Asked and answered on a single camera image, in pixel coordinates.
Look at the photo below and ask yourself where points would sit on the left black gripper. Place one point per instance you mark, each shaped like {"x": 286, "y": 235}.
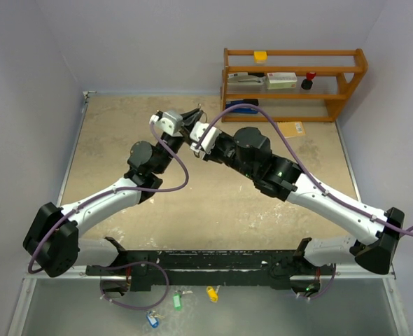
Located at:
{"x": 192, "y": 119}

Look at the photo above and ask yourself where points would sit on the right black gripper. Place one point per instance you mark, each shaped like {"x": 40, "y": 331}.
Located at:
{"x": 213, "y": 155}

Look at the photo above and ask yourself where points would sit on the large silver keyring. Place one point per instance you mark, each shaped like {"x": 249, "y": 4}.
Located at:
{"x": 202, "y": 114}

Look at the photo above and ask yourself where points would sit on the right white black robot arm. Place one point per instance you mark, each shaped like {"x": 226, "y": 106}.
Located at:
{"x": 372, "y": 238}

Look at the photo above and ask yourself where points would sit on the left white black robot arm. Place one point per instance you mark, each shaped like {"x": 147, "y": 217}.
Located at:
{"x": 55, "y": 239}

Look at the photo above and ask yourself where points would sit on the blue black stapler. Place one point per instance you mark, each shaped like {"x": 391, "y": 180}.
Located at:
{"x": 243, "y": 110}

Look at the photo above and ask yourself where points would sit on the grey black stapler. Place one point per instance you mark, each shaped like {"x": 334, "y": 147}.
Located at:
{"x": 245, "y": 79}

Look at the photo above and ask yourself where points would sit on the white green box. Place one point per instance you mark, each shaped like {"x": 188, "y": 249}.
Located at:
{"x": 281, "y": 80}

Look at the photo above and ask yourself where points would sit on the yellow tape measure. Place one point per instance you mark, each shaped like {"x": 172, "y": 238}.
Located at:
{"x": 260, "y": 56}

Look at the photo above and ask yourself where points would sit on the wooden shelf rack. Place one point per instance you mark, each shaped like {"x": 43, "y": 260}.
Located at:
{"x": 298, "y": 85}

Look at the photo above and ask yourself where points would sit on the red black stamp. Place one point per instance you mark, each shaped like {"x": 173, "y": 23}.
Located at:
{"x": 308, "y": 80}

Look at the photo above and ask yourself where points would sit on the yellow tag key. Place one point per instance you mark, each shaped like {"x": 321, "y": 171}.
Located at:
{"x": 212, "y": 292}

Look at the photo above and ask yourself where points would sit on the green tag key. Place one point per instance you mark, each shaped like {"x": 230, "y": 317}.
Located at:
{"x": 177, "y": 301}

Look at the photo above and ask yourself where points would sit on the blue tag key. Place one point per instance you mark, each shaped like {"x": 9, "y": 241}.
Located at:
{"x": 154, "y": 318}

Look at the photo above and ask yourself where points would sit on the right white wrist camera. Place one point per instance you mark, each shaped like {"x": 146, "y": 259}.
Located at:
{"x": 202, "y": 142}

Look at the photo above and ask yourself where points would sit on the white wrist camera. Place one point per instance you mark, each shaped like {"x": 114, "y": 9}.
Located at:
{"x": 202, "y": 142}
{"x": 170, "y": 122}

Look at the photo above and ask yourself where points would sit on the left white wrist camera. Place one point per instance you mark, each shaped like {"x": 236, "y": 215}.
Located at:
{"x": 170, "y": 122}

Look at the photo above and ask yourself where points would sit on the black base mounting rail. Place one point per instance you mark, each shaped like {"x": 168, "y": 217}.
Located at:
{"x": 277, "y": 269}

